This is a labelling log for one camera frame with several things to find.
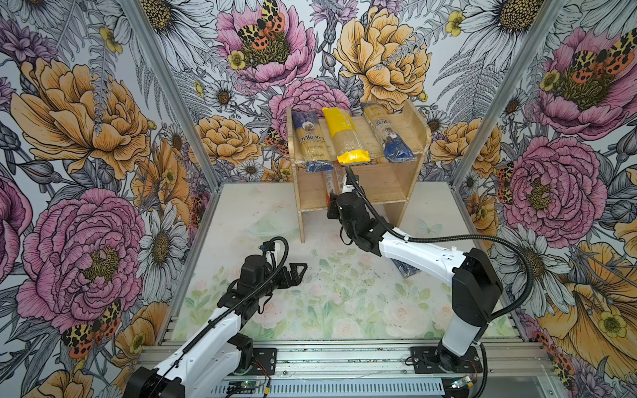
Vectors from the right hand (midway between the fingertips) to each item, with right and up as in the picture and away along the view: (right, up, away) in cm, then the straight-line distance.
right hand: (334, 201), depth 84 cm
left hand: (-13, -24, 0) cm, 27 cm away
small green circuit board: (-24, -52, -13) cm, 59 cm away
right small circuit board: (+35, -52, -12) cm, 64 cm away
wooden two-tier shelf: (+16, +7, +10) cm, 21 cm away
